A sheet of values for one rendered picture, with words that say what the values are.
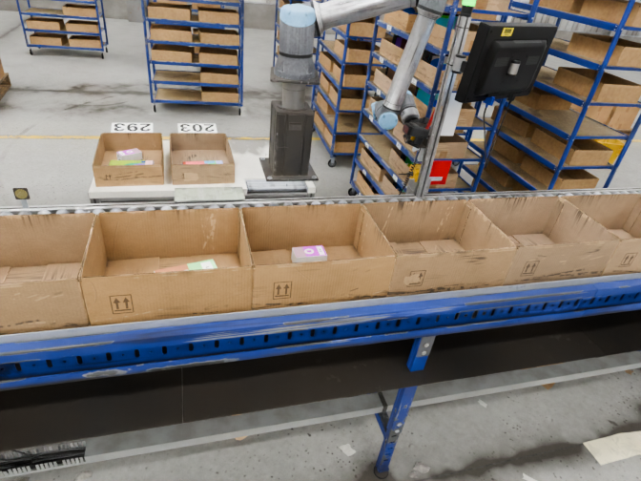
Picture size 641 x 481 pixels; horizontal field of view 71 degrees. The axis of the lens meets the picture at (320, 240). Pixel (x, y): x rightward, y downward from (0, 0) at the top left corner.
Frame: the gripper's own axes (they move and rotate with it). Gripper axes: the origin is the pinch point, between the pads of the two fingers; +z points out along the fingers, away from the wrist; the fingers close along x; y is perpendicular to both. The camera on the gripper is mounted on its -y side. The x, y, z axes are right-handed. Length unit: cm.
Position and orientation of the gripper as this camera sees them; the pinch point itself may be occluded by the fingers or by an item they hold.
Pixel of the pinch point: (423, 150)
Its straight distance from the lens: 225.3
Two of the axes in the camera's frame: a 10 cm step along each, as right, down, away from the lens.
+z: 1.7, 9.0, -4.1
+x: -8.9, -0.4, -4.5
